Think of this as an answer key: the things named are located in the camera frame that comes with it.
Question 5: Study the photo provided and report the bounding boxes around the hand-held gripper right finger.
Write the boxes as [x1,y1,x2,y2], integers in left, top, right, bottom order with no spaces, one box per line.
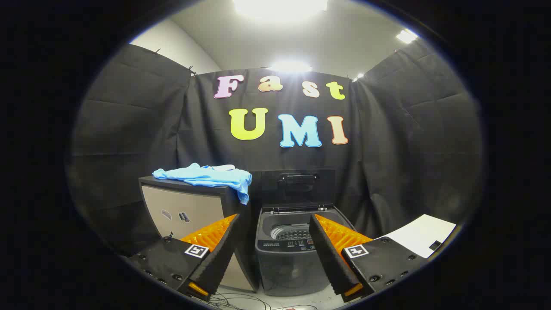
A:
[309,214,429,303]

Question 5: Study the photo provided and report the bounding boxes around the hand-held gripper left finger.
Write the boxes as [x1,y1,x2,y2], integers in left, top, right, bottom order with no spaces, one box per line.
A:
[129,214,241,302]

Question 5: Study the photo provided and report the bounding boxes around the grey washing machine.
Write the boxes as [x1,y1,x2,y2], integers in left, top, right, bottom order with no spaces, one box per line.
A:
[255,205,358,297]

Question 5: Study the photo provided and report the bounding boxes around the light blue polo shirt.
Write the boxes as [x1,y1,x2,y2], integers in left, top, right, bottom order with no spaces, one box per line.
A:
[153,163,253,205]

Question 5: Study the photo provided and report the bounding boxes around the grey cabinet with dark top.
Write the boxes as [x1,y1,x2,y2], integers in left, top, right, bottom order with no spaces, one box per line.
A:
[139,176,260,293]

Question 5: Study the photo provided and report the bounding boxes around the white board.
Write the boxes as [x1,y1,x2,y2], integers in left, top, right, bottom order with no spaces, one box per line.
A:
[379,214,457,259]

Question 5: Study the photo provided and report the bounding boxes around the ceiling light panel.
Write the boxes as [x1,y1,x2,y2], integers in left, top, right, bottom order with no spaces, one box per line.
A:
[271,60,313,74]
[396,28,419,44]

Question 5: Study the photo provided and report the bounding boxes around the thin floor cables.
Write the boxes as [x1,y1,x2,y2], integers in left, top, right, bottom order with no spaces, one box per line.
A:
[202,292,319,310]

